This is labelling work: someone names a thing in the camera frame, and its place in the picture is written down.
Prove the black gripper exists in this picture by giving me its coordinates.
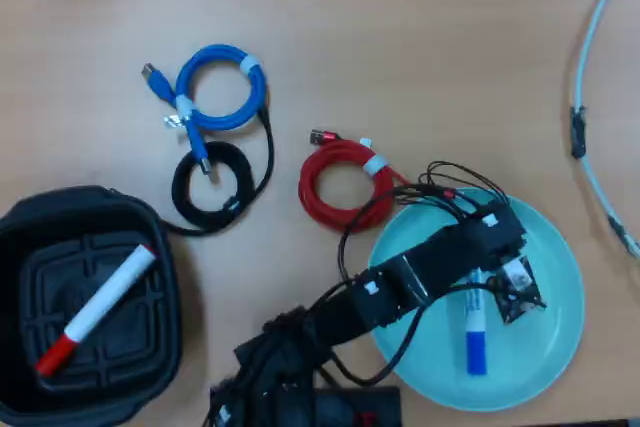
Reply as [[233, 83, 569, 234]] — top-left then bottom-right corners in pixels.
[[462, 200, 527, 269]]

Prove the white marker pen blue cap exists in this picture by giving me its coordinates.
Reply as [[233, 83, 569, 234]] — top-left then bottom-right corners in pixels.
[[464, 268, 489, 376]]

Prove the red charging cable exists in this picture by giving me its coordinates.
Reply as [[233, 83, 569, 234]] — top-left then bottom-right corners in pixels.
[[298, 129, 456, 233]]

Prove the black charging cable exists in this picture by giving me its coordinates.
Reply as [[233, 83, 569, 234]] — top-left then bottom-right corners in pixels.
[[159, 91, 276, 237]]

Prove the blue charging cable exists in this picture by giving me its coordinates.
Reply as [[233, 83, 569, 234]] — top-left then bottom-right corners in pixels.
[[140, 43, 269, 176]]

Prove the white marker pen red cap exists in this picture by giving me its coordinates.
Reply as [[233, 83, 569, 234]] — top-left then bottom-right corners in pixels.
[[34, 242, 157, 377]]

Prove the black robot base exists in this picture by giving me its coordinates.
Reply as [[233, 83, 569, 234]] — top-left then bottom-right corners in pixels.
[[209, 385, 403, 427]]

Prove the green round bowl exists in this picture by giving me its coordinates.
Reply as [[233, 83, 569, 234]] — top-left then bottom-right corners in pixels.
[[364, 187, 586, 413]]

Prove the black square bowl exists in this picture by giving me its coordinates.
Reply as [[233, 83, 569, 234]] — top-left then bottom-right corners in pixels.
[[0, 185, 181, 427]]

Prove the black tape wrap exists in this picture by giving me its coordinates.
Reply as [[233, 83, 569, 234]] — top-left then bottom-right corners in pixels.
[[606, 214, 632, 251]]

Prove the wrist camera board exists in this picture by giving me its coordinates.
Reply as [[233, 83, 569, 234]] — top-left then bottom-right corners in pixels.
[[492, 255, 548, 326]]

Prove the black cable clip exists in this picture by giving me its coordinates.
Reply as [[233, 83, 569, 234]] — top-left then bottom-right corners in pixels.
[[569, 105, 588, 159]]

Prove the long white cable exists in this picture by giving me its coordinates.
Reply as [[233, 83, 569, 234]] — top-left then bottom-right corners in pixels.
[[569, 0, 640, 263]]

